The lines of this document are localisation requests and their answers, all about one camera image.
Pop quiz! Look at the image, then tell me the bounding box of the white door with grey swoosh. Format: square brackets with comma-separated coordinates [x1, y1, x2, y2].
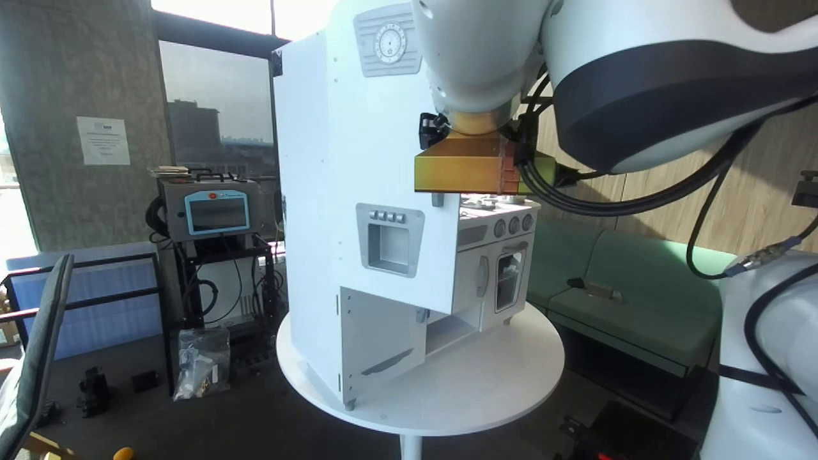
[338, 285, 431, 409]

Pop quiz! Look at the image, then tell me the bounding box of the yellow-brown wrist mounted block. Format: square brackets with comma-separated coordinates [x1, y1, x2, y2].
[410, 128, 532, 197]

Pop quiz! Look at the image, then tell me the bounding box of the small white cupboard door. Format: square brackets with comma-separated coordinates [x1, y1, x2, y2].
[456, 251, 496, 325]

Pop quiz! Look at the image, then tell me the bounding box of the white toy kitchen body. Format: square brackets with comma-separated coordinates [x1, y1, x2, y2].
[271, 30, 542, 411]

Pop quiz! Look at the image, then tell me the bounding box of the white oven door with window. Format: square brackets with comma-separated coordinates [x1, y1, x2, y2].
[491, 239, 537, 317]

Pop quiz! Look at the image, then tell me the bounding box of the grey machine with blue screen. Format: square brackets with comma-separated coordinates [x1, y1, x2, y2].
[154, 169, 261, 245]

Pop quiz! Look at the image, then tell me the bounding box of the small tan black device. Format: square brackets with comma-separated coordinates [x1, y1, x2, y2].
[565, 276, 623, 303]

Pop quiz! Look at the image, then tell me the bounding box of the black equipment cart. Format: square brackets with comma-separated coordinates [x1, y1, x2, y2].
[154, 236, 292, 393]

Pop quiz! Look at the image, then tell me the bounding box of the green padded bench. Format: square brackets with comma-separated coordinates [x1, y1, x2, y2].
[525, 215, 725, 377]

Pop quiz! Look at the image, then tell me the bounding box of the white plastic bag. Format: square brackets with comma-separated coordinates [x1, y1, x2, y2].
[170, 325, 235, 403]

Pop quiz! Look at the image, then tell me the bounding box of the black floor equipment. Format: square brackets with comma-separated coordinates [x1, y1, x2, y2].
[557, 399, 711, 460]

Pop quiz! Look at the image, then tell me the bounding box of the small black floor block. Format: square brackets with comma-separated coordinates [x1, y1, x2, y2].
[129, 368, 160, 395]

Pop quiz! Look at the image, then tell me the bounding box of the white paper sign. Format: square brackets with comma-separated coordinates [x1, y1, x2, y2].
[74, 114, 133, 169]

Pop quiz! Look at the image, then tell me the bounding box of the black cylindrical floor object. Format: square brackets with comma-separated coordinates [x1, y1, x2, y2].
[74, 365, 113, 420]

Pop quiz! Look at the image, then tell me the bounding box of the black wrist cable bundle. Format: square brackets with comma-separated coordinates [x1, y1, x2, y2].
[509, 72, 768, 220]

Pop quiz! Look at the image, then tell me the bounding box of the white table pedestal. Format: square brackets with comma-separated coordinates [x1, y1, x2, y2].
[393, 431, 427, 460]

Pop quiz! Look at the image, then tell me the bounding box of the thin black cable white label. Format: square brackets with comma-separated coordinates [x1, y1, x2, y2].
[685, 156, 818, 283]

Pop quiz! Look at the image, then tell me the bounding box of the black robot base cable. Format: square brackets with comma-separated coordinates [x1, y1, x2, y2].
[718, 259, 818, 420]

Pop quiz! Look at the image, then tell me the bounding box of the black wall mounted box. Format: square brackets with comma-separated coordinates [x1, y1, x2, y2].
[789, 169, 818, 209]

